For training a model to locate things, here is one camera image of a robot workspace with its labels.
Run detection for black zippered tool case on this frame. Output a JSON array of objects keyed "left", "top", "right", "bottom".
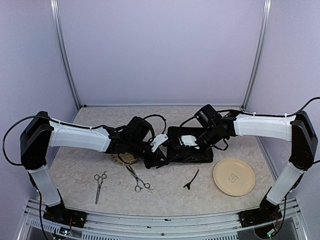
[{"left": 163, "top": 126, "right": 214, "bottom": 165}]

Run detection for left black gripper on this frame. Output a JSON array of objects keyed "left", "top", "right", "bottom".
[{"left": 127, "top": 138, "right": 170, "bottom": 170}]

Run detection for black hair clip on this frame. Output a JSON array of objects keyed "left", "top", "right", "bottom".
[{"left": 183, "top": 169, "right": 199, "bottom": 190}]

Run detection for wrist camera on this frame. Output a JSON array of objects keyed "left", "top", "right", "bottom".
[
  {"left": 150, "top": 133, "right": 168, "bottom": 153},
  {"left": 178, "top": 135, "right": 200, "bottom": 150}
]

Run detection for silver scissors left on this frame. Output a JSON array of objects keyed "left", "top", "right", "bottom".
[{"left": 94, "top": 171, "right": 107, "bottom": 205}]

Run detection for beige round plate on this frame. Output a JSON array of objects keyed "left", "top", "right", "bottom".
[{"left": 212, "top": 158, "right": 256, "bottom": 197}]

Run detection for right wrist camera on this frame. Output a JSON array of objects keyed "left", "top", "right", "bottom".
[{"left": 178, "top": 135, "right": 200, "bottom": 150}]

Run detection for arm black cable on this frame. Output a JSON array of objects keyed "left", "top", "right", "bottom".
[
  {"left": 1, "top": 115, "right": 51, "bottom": 167},
  {"left": 234, "top": 96, "right": 320, "bottom": 118}
]

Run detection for left aluminium frame post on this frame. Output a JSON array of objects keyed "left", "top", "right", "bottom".
[{"left": 50, "top": 0, "right": 82, "bottom": 111}]

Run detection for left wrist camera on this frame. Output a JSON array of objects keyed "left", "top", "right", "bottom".
[{"left": 150, "top": 133, "right": 168, "bottom": 153}]

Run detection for right aluminium frame post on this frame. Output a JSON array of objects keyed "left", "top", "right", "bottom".
[{"left": 241, "top": 0, "right": 272, "bottom": 110}]

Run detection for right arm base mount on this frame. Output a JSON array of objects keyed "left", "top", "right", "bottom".
[{"left": 238, "top": 196, "right": 282, "bottom": 228}]

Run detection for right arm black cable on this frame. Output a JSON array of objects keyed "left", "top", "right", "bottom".
[{"left": 234, "top": 96, "right": 320, "bottom": 118}]

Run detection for aluminium frame post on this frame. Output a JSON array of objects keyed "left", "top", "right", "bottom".
[
  {"left": 50, "top": 0, "right": 82, "bottom": 111},
  {"left": 241, "top": 0, "right": 272, "bottom": 110}
]

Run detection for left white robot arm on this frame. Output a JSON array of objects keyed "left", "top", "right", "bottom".
[{"left": 20, "top": 111, "right": 168, "bottom": 223}]

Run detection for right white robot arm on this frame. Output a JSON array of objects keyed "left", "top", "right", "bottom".
[{"left": 194, "top": 104, "right": 318, "bottom": 222}]

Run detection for woven bamboo tray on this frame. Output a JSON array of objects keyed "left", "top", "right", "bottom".
[{"left": 111, "top": 153, "right": 140, "bottom": 166}]

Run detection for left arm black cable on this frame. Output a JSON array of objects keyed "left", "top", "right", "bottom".
[{"left": 1, "top": 115, "right": 51, "bottom": 167}]

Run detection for silver thinning scissors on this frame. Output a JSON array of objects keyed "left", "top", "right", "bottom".
[{"left": 126, "top": 165, "right": 153, "bottom": 193}]

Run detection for front aluminium rail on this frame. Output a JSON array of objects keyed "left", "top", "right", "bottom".
[{"left": 17, "top": 197, "right": 308, "bottom": 240}]

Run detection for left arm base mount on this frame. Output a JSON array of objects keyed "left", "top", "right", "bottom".
[{"left": 43, "top": 205, "right": 87, "bottom": 229}]

